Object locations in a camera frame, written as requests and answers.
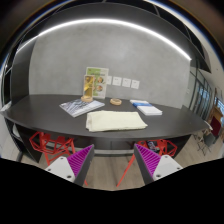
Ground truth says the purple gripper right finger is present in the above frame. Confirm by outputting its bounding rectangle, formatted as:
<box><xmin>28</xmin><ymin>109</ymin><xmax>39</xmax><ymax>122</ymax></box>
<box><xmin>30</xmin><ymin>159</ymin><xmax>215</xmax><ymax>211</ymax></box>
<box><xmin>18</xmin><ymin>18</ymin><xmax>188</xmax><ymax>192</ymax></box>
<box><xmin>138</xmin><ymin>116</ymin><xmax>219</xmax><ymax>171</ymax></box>
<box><xmin>134</xmin><ymin>144</ymin><xmax>182</xmax><ymax>184</ymax></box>

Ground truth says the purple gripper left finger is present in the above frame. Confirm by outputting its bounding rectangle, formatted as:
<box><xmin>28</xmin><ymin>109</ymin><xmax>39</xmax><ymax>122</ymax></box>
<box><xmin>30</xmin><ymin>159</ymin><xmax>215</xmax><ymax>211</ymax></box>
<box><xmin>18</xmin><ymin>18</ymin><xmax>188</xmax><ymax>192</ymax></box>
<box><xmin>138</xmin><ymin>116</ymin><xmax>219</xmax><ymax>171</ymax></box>
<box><xmin>46</xmin><ymin>145</ymin><xmax>94</xmax><ymax>186</ymax></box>

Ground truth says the cream folded towel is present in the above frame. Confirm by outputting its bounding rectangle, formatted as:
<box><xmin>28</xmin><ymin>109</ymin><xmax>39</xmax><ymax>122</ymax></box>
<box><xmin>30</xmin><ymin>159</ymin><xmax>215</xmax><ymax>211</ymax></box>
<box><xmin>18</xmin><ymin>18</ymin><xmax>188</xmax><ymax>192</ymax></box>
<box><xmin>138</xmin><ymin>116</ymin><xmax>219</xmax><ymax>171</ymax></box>
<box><xmin>86</xmin><ymin>111</ymin><xmax>147</xmax><ymax>132</ymax></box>

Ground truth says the blue white book stack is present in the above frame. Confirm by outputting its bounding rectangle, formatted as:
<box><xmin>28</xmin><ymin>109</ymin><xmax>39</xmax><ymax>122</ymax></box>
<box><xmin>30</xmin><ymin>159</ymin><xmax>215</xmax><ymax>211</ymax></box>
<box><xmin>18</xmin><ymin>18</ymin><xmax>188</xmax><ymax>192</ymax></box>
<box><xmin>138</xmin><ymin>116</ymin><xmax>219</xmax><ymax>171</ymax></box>
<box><xmin>131</xmin><ymin>100</ymin><xmax>162</xmax><ymax>116</ymax></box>

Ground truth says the grey magazine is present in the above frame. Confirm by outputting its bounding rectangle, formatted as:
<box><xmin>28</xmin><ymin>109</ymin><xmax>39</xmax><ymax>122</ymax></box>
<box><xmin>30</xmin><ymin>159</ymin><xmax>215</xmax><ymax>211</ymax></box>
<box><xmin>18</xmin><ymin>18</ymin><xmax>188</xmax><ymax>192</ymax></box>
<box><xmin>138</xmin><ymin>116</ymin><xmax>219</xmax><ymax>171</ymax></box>
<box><xmin>60</xmin><ymin>99</ymin><xmax>104</xmax><ymax>117</ymax></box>

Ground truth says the round wooden coaster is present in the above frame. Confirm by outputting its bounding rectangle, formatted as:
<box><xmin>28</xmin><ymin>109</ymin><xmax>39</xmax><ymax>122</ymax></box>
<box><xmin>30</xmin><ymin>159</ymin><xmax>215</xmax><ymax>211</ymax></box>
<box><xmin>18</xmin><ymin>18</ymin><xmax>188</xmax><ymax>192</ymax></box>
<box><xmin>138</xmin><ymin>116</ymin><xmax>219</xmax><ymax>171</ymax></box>
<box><xmin>110</xmin><ymin>98</ymin><xmax>122</xmax><ymax>106</ymax></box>

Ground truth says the yellow acrylic sign holder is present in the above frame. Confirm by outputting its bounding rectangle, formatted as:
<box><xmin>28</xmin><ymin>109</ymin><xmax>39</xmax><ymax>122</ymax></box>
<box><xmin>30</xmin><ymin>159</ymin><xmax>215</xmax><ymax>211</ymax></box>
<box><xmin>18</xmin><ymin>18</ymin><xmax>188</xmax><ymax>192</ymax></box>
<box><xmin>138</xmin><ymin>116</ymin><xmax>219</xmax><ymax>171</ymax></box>
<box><xmin>81</xmin><ymin>75</ymin><xmax>95</xmax><ymax>102</ymax></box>

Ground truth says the green white standing brochure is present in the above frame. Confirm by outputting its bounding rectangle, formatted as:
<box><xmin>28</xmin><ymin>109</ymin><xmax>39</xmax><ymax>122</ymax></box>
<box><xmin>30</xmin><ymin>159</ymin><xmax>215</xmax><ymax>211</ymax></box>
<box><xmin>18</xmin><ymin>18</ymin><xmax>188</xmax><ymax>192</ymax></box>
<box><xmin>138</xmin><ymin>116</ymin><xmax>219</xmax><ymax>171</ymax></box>
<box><xmin>86</xmin><ymin>67</ymin><xmax>109</xmax><ymax>99</ymax></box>

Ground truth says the curved led light strip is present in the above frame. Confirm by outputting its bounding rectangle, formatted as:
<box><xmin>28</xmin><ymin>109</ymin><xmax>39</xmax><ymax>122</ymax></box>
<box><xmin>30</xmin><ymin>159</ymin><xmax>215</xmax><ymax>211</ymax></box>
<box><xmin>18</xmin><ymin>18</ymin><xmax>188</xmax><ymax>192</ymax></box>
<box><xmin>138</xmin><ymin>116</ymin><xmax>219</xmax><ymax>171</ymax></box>
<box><xmin>16</xmin><ymin>18</ymin><xmax>192</xmax><ymax>61</ymax></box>

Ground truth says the right red wire chair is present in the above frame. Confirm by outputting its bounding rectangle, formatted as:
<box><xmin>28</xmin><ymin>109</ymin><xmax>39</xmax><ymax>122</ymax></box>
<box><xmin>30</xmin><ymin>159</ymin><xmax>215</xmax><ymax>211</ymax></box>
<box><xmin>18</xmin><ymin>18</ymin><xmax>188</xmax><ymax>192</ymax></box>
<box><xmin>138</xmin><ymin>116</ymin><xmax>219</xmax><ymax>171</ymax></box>
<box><xmin>117</xmin><ymin>140</ymin><xmax>171</xmax><ymax>186</ymax></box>

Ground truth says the red wire chair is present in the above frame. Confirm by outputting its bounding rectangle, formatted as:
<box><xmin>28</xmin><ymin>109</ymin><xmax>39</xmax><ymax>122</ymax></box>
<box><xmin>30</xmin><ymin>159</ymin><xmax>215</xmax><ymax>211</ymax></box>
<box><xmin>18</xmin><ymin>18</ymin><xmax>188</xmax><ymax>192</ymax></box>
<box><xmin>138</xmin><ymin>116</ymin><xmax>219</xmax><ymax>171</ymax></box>
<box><xmin>117</xmin><ymin>140</ymin><xmax>171</xmax><ymax>186</ymax></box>
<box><xmin>29</xmin><ymin>132</ymin><xmax>75</xmax><ymax>165</ymax></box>

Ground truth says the left red wire chair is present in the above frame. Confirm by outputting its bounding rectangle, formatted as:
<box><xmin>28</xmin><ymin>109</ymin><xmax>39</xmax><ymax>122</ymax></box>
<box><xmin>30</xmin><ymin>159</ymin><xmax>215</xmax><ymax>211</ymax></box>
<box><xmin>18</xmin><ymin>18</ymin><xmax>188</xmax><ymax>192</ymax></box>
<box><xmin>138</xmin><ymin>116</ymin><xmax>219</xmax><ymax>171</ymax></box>
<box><xmin>29</xmin><ymin>132</ymin><xmax>75</xmax><ymax>165</ymax></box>

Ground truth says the white wall socket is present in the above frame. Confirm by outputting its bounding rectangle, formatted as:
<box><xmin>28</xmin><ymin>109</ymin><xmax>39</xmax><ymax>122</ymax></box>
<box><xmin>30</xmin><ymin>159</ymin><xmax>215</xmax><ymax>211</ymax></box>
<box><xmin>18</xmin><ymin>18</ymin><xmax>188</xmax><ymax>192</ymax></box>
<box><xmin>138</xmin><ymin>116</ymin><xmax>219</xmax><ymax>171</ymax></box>
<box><xmin>112</xmin><ymin>76</ymin><xmax>122</xmax><ymax>86</ymax></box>
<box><xmin>107</xmin><ymin>76</ymin><xmax>112</xmax><ymax>85</ymax></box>
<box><xmin>131</xmin><ymin>80</ymin><xmax>140</xmax><ymax>89</ymax></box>
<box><xmin>122</xmin><ymin>78</ymin><xmax>131</xmax><ymax>87</ymax></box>

